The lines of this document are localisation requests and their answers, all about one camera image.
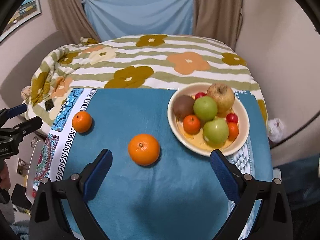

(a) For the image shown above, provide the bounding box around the green apple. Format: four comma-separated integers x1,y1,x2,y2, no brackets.
203,118,229,147
193,96,217,122

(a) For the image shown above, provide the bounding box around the brown kiwi fruit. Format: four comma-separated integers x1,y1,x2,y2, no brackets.
173,95,195,120

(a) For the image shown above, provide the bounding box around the left human hand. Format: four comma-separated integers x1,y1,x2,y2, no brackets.
0,162,11,191

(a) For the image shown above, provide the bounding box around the small orange tangerine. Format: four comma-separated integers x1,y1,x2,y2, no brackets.
72,111,92,133

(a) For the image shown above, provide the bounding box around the blue patterned table cloth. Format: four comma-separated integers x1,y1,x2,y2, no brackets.
31,87,274,240

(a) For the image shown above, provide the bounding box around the orange fruit bowl right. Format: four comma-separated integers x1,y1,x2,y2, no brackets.
228,122,239,141

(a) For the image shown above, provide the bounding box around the green apple in bowl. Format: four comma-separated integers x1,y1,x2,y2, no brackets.
203,118,229,147

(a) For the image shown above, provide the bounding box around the cream fruit bowl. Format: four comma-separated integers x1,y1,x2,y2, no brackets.
167,82,249,157

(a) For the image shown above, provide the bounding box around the left beige curtain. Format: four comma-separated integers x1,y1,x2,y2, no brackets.
48,0,100,44

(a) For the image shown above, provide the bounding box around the beige curtain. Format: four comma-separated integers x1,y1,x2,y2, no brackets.
48,0,100,44
193,0,243,49

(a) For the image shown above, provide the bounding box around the red cherry tomato front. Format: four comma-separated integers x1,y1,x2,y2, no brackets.
226,113,239,124

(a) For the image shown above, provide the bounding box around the red cherry tomato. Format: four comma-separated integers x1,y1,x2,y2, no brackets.
226,113,239,124
195,92,206,100

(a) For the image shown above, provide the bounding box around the large orange with stem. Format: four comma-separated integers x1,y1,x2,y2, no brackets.
127,134,161,166

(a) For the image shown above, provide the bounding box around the small tangerine in bowl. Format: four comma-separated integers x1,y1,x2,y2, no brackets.
183,115,201,134

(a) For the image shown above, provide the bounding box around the yellow red apple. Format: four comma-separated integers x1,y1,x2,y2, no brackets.
207,83,235,114

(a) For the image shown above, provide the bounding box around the red cherry tomato back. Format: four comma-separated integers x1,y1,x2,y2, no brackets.
195,92,206,100

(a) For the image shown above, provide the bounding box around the floral striped quilt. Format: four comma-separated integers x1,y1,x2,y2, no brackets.
22,34,268,135

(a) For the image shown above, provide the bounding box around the light blue hanging sheet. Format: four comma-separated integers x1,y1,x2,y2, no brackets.
85,0,193,41

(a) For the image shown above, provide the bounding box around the right beige curtain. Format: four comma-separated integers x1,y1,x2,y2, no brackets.
193,0,243,49

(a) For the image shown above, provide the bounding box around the framed wall picture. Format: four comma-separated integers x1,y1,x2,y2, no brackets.
1,0,41,42

